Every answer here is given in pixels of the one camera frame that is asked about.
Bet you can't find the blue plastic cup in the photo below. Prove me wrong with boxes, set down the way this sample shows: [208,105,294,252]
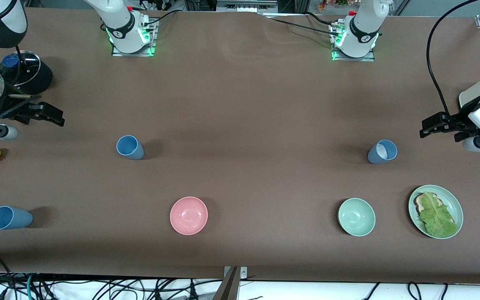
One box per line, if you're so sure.
[116,135,145,160]
[0,206,33,230]
[367,139,398,165]

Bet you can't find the glass lid with blue knob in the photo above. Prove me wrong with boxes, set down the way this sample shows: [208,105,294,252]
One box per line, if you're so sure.
[0,50,41,86]

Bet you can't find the light green plate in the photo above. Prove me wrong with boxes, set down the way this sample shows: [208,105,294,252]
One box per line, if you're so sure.
[408,185,464,240]

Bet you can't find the toast bread slice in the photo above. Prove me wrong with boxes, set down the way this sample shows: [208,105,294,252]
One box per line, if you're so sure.
[414,193,445,215]

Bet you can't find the green lettuce leaf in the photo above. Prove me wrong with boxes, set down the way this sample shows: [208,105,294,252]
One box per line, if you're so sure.
[419,192,459,238]

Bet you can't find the light green bowl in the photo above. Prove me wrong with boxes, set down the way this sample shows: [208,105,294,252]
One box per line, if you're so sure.
[337,197,376,237]

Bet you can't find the pink bowl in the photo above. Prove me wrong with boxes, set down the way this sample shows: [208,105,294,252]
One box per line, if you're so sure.
[170,196,208,236]

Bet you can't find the dark metal bar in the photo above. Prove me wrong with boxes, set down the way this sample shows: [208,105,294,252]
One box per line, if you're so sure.
[213,267,240,300]

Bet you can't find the black pot with blue handle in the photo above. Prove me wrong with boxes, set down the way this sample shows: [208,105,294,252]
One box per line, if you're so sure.
[0,50,53,95]

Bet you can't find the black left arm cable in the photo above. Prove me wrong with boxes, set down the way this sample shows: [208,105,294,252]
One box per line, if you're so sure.
[426,0,480,116]

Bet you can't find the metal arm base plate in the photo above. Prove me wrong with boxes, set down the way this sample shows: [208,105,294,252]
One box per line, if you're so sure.
[112,19,157,57]
[332,23,376,62]

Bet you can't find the black base cable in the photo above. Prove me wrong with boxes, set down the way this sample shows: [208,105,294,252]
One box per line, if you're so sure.
[142,9,179,26]
[265,12,340,35]

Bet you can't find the silver aluminium rail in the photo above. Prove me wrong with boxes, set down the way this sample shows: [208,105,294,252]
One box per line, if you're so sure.
[216,0,278,12]

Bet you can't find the grey metal bracket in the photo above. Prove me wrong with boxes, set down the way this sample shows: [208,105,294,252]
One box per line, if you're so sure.
[223,267,248,279]

